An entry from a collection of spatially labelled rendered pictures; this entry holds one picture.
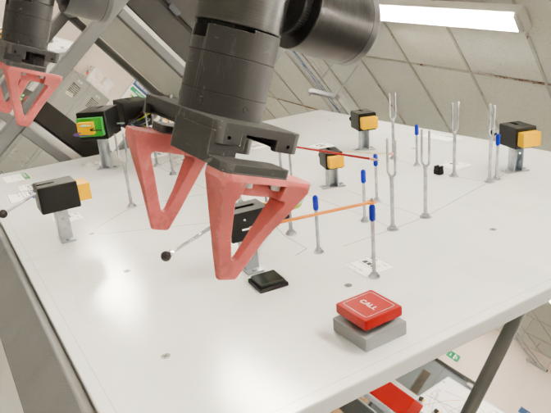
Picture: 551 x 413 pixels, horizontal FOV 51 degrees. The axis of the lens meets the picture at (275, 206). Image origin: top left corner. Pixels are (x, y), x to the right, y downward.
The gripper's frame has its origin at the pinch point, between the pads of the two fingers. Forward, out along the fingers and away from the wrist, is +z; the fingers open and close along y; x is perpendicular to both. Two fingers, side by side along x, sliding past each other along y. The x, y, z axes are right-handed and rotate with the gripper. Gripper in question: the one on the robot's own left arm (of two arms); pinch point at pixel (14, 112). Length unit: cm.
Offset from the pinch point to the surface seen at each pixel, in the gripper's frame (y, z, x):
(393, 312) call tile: -49, 8, -27
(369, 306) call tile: -46, 8, -25
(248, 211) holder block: -24.5, 4.7, -23.7
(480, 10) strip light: 149, -85, -295
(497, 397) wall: 400, 465, -1041
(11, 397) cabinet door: -15.9, 33.5, -0.4
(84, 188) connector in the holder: 7.3, 11.7, -14.2
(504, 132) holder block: -22, -13, -80
